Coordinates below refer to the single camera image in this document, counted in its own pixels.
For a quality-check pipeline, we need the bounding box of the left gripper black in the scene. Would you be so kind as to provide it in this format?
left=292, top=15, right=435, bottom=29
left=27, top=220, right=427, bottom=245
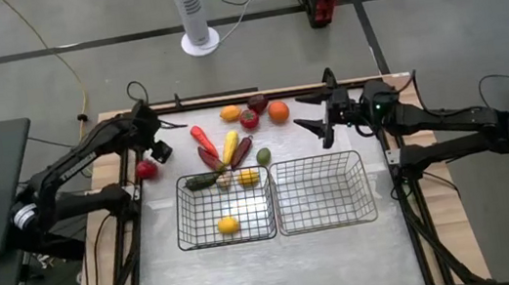
left=129, top=95, right=191, bottom=152

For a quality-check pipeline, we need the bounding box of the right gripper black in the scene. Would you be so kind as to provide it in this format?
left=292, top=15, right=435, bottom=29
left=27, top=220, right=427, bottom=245
left=289, top=82, right=368, bottom=153

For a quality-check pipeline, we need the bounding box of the orange fruit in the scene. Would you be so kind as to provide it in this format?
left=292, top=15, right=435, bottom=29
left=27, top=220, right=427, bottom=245
left=266, top=99, right=292, bottom=126

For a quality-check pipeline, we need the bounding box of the orange carrot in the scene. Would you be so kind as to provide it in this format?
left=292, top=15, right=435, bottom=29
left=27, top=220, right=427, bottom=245
left=189, top=122, right=220, bottom=162

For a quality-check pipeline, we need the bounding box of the red fruit with green leaves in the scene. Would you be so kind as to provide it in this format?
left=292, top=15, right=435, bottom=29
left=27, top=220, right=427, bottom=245
left=134, top=157, right=160, bottom=183

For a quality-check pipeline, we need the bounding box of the dark red chili pepper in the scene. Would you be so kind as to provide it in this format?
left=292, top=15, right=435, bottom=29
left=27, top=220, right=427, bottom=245
left=196, top=142, right=229, bottom=176
left=227, top=135, right=258, bottom=170

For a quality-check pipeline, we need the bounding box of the yellow-orange mango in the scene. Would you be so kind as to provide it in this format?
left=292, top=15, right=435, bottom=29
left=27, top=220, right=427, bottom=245
left=218, top=103, right=243, bottom=123

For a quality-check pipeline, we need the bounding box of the yellow corn cob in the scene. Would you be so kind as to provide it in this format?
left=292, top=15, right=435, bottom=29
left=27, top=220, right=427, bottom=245
left=218, top=129, right=243, bottom=167

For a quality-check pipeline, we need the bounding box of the beige garlic bulb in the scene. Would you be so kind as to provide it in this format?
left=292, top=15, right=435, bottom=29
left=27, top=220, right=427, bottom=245
left=215, top=172, right=235, bottom=191

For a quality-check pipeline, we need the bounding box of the bronze wire basket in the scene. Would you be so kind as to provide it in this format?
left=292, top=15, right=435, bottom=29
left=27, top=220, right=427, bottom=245
left=266, top=146, right=380, bottom=238

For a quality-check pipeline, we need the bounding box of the dark red round vegetable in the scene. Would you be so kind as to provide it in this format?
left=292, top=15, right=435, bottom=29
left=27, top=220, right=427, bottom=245
left=245, top=92, right=272, bottom=117

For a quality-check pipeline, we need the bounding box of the red tomato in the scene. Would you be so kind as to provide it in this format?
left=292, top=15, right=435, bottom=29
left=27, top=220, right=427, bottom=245
left=236, top=106, right=263, bottom=132

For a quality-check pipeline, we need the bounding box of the dark green cucumber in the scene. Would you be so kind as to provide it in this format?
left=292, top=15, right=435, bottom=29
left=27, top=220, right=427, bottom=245
left=183, top=171, right=222, bottom=193

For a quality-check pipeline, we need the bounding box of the green avocado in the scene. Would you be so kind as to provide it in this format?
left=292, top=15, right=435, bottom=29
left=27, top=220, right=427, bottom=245
left=254, top=146, right=274, bottom=168

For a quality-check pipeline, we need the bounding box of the yellow bell pepper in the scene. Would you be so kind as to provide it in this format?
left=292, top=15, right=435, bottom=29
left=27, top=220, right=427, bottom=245
left=236, top=167, right=262, bottom=188

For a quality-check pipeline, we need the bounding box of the yellow lemon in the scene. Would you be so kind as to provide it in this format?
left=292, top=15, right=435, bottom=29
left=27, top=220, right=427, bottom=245
left=215, top=214, right=241, bottom=237

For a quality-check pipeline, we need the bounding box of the white tower fan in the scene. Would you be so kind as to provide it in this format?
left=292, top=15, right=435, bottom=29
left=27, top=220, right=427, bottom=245
left=168, top=0, right=223, bottom=61

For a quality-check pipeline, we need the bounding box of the glossy white table sheet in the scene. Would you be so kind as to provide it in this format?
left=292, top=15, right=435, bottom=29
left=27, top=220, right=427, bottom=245
left=108, top=81, right=428, bottom=285

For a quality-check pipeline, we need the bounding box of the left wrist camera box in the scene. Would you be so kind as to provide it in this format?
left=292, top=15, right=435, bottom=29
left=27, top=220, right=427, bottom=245
left=149, top=139, right=175, bottom=166

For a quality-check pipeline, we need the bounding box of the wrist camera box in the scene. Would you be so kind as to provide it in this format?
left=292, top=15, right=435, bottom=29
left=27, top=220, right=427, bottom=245
left=328, top=88, right=354, bottom=116
left=149, top=139, right=175, bottom=166

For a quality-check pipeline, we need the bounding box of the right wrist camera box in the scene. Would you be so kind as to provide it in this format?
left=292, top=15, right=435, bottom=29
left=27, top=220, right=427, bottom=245
left=328, top=88, right=354, bottom=116

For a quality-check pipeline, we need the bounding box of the black metal table frame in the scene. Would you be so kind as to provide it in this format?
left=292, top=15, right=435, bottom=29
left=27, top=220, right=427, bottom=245
left=48, top=63, right=491, bottom=285

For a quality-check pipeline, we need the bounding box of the looped black cable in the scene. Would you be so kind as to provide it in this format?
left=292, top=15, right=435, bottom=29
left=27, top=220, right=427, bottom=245
left=124, top=79, right=151, bottom=109

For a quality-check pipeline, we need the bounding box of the white floor cable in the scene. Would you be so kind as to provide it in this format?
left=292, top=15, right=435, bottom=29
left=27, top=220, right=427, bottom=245
left=195, top=0, right=284, bottom=52

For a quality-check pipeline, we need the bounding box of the yellow floor cable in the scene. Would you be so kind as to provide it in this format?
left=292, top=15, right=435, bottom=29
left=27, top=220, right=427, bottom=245
left=0, top=0, right=96, bottom=150

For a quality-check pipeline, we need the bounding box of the black wire basket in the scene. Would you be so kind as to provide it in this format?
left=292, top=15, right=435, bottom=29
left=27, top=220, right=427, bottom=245
left=168, top=162, right=281, bottom=253

